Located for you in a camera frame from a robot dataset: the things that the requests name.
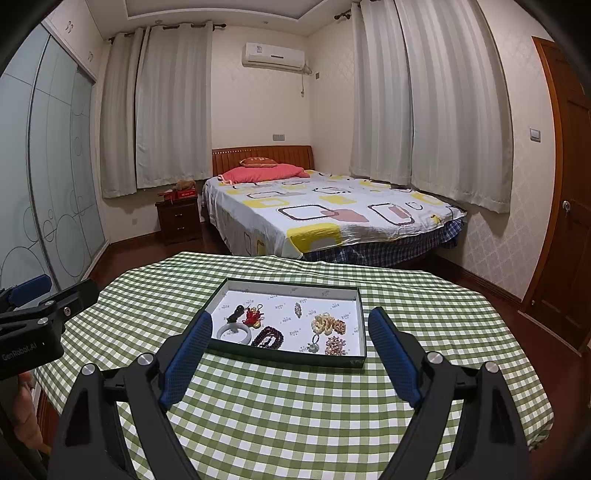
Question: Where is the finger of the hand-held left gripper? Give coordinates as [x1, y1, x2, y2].
[39, 279, 101, 324]
[7, 275, 52, 308]

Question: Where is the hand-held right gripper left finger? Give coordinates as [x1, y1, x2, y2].
[48, 310, 214, 480]

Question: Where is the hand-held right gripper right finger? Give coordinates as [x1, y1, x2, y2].
[368, 307, 534, 480]

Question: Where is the cream bead bracelet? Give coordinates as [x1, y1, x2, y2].
[311, 312, 338, 335]

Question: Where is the dark red bead bracelet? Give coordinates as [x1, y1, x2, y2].
[250, 325, 283, 349]

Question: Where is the white paper-lined tray box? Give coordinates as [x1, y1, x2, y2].
[204, 277, 369, 370]

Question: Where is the person's left hand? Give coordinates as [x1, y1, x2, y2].
[11, 369, 49, 457]

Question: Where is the pale jade bangle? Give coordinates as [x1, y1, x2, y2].
[217, 322, 254, 344]

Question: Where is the green checked tablecloth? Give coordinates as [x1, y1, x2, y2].
[34, 251, 555, 480]

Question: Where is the blue plaid bed skirt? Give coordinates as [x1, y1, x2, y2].
[302, 219, 464, 268]

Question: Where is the dark wooden nightstand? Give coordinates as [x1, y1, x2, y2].
[154, 193, 201, 246]

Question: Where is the glass sliding door wardrobe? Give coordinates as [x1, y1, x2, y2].
[0, 0, 112, 301]

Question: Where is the bed with patterned sheet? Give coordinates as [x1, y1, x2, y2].
[203, 168, 468, 259]

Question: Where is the white curtain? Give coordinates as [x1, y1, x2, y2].
[349, 0, 413, 186]
[100, 28, 148, 199]
[135, 21, 214, 190]
[394, 0, 514, 214]

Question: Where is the pink pillow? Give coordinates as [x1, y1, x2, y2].
[217, 164, 310, 185]

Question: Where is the wooden bed headboard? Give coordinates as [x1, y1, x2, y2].
[212, 145, 315, 178]

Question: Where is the wooden door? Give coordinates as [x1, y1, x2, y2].
[519, 36, 591, 344]

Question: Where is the dark curtain rod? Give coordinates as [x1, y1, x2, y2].
[335, 0, 365, 21]
[108, 22, 223, 44]

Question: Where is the white air conditioner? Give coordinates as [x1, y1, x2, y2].
[242, 42, 308, 72]

